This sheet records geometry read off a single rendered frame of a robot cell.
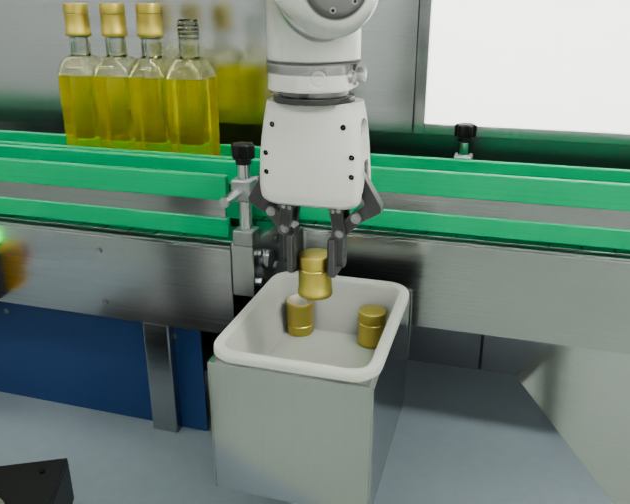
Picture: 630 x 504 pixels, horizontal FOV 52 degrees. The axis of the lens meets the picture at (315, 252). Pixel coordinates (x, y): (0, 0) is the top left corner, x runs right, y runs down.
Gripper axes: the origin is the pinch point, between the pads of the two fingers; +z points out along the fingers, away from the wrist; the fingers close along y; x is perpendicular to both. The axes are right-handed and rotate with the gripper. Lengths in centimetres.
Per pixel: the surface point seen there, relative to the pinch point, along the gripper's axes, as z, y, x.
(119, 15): -21.7, 36.1, -25.4
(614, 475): 52, -40, -42
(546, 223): 2.2, -22.7, -22.8
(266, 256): 7.2, 11.1, -14.6
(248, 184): -3.5, 11.3, -10.2
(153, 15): -21.7, 30.6, -25.1
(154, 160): -3.0, 29.4, -19.9
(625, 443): 45, -40, -42
